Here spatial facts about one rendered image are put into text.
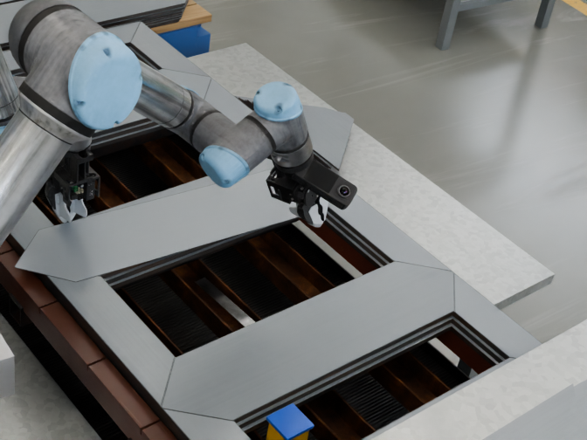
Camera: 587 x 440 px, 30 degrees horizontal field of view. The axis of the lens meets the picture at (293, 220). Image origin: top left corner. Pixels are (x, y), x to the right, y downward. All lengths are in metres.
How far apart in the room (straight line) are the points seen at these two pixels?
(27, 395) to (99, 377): 0.22
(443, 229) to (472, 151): 1.78
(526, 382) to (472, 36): 3.57
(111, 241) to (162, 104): 0.57
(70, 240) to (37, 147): 0.81
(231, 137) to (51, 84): 0.42
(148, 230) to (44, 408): 0.43
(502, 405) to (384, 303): 0.51
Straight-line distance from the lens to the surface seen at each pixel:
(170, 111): 1.80
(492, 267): 2.57
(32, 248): 2.27
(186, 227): 2.34
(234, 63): 3.15
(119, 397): 2.00
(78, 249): 2.26
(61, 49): 1.48
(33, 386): 2.22
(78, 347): 2.09
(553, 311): 3.73
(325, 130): 2.84
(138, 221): 2.34
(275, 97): 1.80
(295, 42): 4.93
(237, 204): 2.42
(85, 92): 1.45
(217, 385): 2.00
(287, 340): 2.11
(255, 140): 1.79
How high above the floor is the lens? 2.29
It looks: 37 degrees down
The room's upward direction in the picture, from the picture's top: 10 degrees clockwise
